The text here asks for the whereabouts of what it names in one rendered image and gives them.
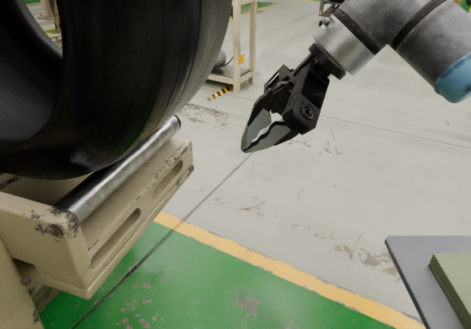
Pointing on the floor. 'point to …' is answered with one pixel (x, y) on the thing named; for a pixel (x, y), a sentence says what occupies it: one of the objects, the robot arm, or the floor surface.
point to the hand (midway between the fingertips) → (247, 148)
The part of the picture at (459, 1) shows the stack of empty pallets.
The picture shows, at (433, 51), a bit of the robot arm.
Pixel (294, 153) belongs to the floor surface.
